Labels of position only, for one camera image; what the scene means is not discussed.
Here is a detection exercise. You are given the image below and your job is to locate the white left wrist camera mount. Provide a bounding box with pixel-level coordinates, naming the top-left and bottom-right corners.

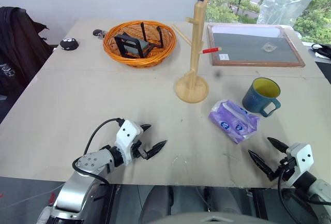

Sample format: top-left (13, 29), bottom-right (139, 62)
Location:
top-left (114, 120), bottom-right (144, 167)

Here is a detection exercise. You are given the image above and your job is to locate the black jacket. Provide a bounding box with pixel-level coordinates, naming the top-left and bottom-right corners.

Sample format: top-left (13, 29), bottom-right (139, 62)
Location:
top-left (0, 6), bottom-right (56, 102)

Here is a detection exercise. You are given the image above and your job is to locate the small clear plastic packet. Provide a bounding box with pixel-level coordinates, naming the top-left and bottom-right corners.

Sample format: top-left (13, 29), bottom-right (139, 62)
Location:
top-left (261, 42), bottom-right (277, 53)

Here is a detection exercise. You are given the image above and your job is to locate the small black clip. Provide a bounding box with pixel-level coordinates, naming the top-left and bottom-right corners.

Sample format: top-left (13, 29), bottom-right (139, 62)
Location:
top-left (92, 28), bottom-right (108, 39)

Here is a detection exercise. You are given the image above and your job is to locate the blue mug yellow inside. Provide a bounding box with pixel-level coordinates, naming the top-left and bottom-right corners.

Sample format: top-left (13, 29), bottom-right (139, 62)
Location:
top-left (242, 77), bottom-right (282, 118)

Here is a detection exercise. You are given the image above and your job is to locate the orange wicker basket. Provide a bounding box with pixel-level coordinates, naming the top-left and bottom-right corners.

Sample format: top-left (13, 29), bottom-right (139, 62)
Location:
top-left (102, 20), bottom-right (178, 69)

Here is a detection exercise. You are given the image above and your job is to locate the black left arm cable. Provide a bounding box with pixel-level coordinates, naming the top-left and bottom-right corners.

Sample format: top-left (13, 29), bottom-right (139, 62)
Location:
top-left (72, 117), bottom-right (125, 186)

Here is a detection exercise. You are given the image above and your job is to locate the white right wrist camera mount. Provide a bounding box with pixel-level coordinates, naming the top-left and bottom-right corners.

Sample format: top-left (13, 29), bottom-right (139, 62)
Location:
top-left (285, 143), bottom-right (315, 187)

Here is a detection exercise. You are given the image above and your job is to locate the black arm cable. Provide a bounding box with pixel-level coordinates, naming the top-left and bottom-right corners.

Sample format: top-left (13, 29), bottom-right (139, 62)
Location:
top-left (277, 168), bottom-right (331, 224)
top-left (72, 117), bottom-right (125, 186)

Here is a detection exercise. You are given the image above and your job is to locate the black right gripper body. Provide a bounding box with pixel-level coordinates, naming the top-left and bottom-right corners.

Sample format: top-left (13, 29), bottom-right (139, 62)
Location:
top-left (274, 156), bottom-right (296, 181)

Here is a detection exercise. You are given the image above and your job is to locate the clear plastic bag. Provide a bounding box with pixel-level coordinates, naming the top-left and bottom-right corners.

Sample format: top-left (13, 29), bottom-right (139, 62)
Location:
top-left (257, 0), bottom-right (313, 27)

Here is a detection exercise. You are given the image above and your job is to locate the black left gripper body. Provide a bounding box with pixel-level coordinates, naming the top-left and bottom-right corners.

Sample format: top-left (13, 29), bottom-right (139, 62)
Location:
top-left (130, 141), bottom-right (148, 160)

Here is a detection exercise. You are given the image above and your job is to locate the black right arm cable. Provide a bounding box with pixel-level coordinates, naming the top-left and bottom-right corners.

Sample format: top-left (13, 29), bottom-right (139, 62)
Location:
top-left (277, 168), bottom-right (331, 224)

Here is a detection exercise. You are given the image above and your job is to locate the black bag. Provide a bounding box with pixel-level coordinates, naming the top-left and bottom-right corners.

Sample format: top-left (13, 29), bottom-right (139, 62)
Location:
top-left (311, 43), bottom-right (331, 60)

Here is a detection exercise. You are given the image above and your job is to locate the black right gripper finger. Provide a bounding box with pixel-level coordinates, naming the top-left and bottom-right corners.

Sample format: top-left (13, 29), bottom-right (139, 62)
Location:
top-left (267, 137), bottom-right (290, 154)
top-left (248, 149), bottom-right (278, 182)

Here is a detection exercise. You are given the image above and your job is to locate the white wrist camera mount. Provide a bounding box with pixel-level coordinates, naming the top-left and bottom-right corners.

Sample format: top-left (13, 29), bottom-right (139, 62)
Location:
top-left (114, 120), bottom-right (144, 167)
top-left (285, 143), bottom-right (315, 187)

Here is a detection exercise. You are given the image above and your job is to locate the black folding stand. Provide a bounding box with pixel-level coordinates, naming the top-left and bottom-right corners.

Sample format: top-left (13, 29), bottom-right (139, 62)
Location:
top-left (113, 21), bottom-right (164, 59)

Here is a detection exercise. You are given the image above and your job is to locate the wood framed chalkboard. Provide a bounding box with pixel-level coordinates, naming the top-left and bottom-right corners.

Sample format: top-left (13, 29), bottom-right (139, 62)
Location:
top-left (206, 23), bottom-right (306, 67)

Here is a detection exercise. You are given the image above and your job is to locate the purple tissue pack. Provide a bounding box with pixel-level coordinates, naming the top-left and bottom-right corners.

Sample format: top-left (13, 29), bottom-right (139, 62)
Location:
top-left (208, 99), bottom-right (261, 145)

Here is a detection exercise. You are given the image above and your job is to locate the black round toy with eyes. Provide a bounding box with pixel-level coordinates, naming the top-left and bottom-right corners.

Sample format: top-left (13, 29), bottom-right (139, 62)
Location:
top-left (59, 37), bottom-right (80, 52)

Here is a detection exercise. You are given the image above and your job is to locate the wooden mug tree stand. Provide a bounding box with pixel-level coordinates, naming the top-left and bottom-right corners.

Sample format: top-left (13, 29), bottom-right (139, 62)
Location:
top-left (172, 0), bottom-right (222, 104)

